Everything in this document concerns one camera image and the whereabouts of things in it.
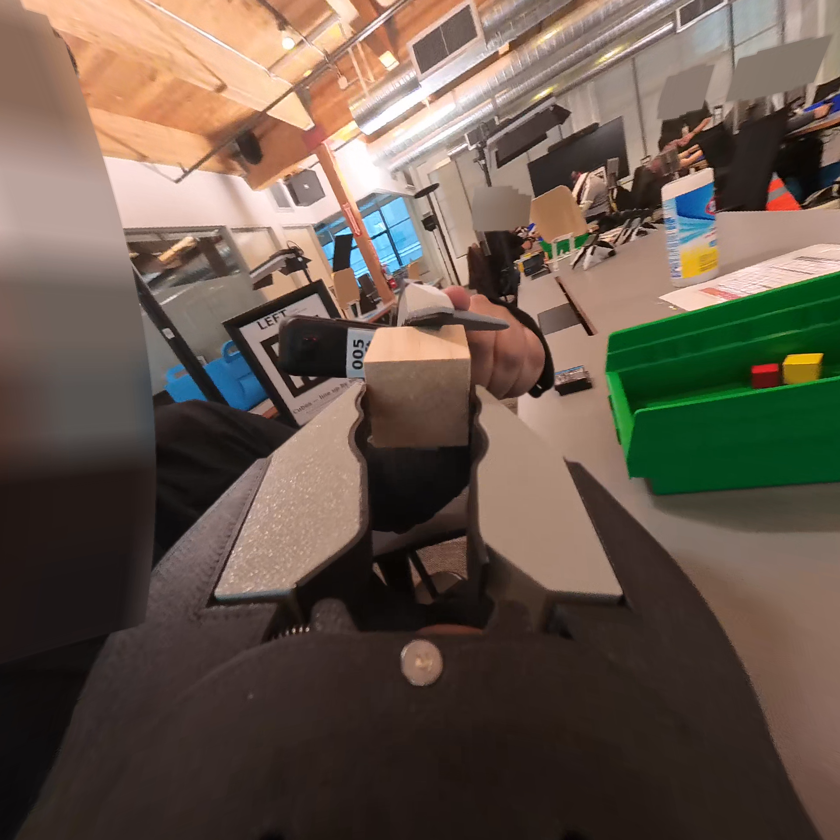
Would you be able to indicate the green plastic bin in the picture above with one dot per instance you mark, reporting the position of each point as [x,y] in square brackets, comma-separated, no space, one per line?
[709,433]

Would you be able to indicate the black wall speaker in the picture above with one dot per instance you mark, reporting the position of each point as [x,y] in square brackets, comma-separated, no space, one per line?
[306,187]

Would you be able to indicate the silver ventilation duct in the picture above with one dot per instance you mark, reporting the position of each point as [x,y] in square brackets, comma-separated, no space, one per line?
[525,85]

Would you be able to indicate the yellow cube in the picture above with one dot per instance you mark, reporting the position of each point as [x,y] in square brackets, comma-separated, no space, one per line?
[802,369]

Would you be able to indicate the black monitor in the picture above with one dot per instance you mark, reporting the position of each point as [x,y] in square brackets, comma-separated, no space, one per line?
[584,157]

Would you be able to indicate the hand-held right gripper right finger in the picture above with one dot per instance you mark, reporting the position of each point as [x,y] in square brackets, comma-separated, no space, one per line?
[531,518]

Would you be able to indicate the large wooden cube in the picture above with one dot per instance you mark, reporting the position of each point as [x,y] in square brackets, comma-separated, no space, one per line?
[417,394]

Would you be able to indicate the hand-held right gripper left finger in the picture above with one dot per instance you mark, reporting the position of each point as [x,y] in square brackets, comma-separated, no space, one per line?
[295,512]

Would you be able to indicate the person's left forearm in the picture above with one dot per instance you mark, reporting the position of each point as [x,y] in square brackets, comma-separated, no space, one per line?
[210,459]

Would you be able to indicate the black battery pack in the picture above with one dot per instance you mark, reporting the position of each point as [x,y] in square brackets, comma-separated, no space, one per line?
[574,382]

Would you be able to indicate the white wipes canister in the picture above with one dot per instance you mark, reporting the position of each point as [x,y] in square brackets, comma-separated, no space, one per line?
[689,229]

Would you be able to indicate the red cube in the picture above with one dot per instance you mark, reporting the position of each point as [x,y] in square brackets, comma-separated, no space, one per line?
[764,376]

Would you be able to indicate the black office chair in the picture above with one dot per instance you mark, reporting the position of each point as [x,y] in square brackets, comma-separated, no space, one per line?
[433,558]

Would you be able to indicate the blue plastic crate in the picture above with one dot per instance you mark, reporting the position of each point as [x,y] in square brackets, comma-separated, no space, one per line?
[216,377]

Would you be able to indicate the ceiling air vent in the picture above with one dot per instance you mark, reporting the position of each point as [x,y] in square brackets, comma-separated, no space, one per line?
[446,39]

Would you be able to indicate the printed paper sheet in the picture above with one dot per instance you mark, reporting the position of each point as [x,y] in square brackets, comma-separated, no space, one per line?
[754,279]

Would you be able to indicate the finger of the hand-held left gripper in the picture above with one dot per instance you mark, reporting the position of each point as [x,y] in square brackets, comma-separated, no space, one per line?
[459,321]
[423,302]

